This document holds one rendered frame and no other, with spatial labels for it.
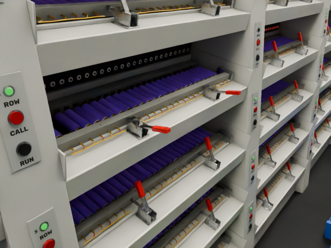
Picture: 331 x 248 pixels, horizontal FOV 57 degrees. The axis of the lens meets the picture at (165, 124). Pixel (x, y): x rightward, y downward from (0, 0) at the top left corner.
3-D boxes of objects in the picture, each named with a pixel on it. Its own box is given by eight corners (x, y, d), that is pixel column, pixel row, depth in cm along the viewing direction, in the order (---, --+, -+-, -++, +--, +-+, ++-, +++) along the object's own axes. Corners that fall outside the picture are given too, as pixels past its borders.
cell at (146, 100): (130, 95, 73) (150, 106, 69) (125, 97, 71) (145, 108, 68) (131, 88, 72) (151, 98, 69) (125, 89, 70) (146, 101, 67)
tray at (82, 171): (244, 100, 90) (253, 70, 86) (66, 203, 48) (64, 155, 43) (189, 77, 100) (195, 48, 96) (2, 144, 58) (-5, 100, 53)
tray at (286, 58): (314, 59, 140) (327, 29, 132) (257, 92, 97) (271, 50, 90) (273, 46, 150) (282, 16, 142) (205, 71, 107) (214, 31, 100)
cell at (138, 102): (124, 97, 71) (145, 108, 68) (118, 99, 70) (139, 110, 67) (125, 90, 70) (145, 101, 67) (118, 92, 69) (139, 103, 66)
